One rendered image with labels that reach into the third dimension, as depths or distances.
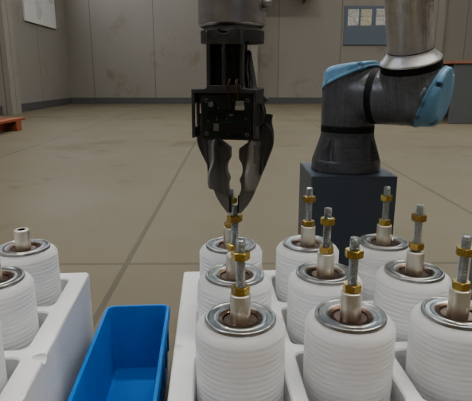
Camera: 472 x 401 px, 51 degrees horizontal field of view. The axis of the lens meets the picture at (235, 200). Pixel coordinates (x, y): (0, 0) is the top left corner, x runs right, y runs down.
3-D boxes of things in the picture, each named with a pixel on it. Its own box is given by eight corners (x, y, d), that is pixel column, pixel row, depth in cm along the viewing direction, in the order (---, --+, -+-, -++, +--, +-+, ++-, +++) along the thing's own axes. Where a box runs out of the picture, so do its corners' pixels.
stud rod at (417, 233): (409, 260, 64) (415, 204, 63) (412, 258, 65) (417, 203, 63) (417, 262, 64) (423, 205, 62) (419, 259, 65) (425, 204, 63)
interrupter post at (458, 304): (454, 322, 52) (458, 293, 51) (440, 312, 54) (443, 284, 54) (474, 320, 53) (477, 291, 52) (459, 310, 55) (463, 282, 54)
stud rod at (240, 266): (235, 309, 52) (235, 240, 50) (236, 305, 52) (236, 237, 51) (244, 309, 51) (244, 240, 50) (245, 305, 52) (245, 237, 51)
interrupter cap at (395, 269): (386, 283, 62) (386, 278, 62) (381, 262, 69) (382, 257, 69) (450, 288, 61) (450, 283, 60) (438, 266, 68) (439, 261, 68)
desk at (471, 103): (446, 124, 545) (453, 60, 528) (407, 115, 667) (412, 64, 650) (508, 124, 545) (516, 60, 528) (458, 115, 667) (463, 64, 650)
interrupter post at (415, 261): (405, 277, 64) (407, 253, 63) (403, 270, 66) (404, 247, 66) (424, 278, 64) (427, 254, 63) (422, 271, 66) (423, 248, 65)
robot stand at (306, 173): (296, 277, 127) (299, 161, 120) (365, 276, 127) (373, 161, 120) (306, 309, 110) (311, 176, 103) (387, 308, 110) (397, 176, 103)
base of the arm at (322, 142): (306, 163, 119) (308, 121, 116) (369, 162, 119) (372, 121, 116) (317, 175, 104) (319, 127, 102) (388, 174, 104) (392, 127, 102)
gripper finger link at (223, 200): (196, 219, 58) (198, 141, 55) (208, 207, 63) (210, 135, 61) (223, 222, 57) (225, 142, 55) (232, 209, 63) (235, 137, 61)
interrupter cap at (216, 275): (216, 264, 68) (216, 259, 68) (270, 270, 66) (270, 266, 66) (196, 286, 61) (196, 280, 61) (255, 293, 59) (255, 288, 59)
